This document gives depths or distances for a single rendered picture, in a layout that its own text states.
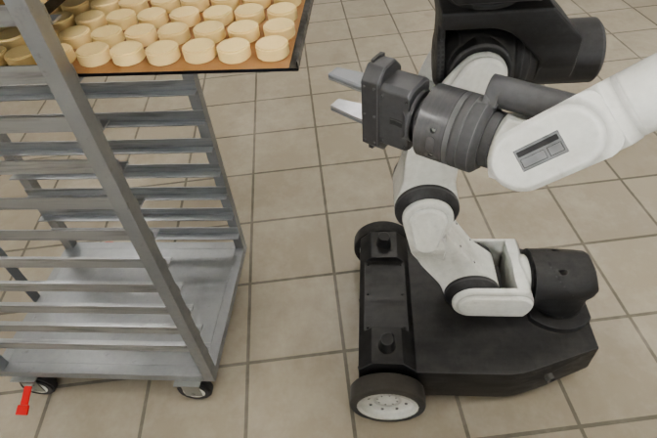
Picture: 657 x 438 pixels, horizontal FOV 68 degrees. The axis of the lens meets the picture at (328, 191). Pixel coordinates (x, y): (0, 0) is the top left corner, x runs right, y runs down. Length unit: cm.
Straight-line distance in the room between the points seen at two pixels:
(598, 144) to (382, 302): 103
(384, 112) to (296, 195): 147
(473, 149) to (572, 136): 10
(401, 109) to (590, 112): 20
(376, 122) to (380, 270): 95
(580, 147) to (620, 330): 132
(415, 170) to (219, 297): 80
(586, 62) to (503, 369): 80
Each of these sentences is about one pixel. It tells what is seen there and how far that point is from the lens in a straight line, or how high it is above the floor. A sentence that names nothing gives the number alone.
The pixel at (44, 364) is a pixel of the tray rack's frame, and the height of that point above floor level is 15.
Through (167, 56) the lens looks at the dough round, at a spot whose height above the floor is 106.
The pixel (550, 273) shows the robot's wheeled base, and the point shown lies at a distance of 138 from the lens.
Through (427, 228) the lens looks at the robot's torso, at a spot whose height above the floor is 59.
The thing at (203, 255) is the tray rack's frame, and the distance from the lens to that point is 170.
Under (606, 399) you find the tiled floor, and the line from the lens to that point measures 165.
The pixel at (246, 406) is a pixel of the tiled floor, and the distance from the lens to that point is 155.
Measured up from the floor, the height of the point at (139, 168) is 51.
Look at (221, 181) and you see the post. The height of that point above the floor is 46.
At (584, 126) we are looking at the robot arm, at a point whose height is 111.
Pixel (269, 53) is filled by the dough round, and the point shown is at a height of 106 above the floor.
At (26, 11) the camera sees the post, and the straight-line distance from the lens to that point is 77.
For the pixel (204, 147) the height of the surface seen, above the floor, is 59.
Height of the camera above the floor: 139
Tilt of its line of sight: 43 degrees down
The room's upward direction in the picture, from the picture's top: 6 degrees counter-clockwise
